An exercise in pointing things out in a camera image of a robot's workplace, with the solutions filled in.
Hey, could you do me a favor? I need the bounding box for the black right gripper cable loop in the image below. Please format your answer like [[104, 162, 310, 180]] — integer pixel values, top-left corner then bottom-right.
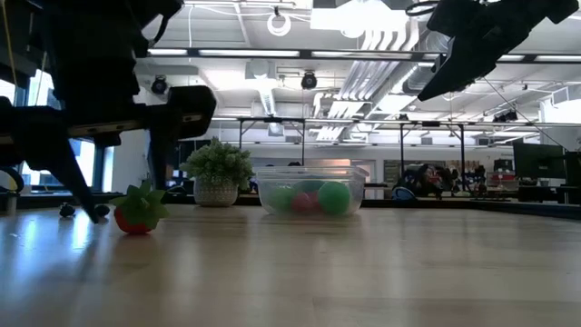
[[405, 0, 439, 18]]

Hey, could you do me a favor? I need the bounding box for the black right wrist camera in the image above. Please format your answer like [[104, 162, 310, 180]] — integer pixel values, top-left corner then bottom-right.
[[426, 0, 483, 38]]

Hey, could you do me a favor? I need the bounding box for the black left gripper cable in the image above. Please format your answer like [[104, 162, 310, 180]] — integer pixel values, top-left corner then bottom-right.
[[0, 165, 26, 194]]

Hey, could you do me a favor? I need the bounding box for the overhead beam with light strips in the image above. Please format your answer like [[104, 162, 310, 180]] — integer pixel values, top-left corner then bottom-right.
[[144, 46, 581, 64]]

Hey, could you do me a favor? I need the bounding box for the red toy strawberry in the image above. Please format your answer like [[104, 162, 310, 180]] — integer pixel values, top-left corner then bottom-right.
[[290, 191, 320, 214], [110, 180, 170, 236]]

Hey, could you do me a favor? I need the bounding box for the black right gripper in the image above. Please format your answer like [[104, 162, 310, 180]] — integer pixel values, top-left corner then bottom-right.
[[417, 0, 546, 102]]

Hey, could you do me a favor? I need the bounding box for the white coiled cable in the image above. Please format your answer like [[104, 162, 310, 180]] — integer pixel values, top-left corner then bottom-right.
[[266, 12, 292, 37]]

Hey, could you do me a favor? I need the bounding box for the clear plastic tupperware container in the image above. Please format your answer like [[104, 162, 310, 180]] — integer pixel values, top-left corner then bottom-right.
[[255, 165, 369, 216]]

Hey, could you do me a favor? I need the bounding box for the dark window frame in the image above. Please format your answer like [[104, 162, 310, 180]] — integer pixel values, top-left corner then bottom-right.
[[90, 140, 114, 194]]

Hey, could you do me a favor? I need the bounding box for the green plant in white pot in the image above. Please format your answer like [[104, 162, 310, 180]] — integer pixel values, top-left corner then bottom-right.
[[180, 137, 255, 209]]

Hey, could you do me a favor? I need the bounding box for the black metal gantry frame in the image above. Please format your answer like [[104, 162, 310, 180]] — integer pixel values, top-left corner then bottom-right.
[[399, 121, 467, 172], [238, 116, 308, 176]]

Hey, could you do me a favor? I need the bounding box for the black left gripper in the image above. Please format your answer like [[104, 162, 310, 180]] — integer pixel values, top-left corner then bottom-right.
[[0, 84, 217, 191]]

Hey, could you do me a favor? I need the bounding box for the black wall screen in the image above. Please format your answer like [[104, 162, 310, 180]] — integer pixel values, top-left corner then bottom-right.
[[170, 139, 212, 170]]

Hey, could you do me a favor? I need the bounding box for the blue edged dark bag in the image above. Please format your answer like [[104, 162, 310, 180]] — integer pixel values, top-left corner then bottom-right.
[[392, 186, 417, 202]]

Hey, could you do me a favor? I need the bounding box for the thin yellow cable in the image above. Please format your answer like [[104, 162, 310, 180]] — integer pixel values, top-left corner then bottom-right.
[[1, 0, 49, 108]]

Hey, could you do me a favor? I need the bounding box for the black computer monitor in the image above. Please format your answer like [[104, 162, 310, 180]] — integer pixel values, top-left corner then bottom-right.
[[513, 143, 566, 181]]

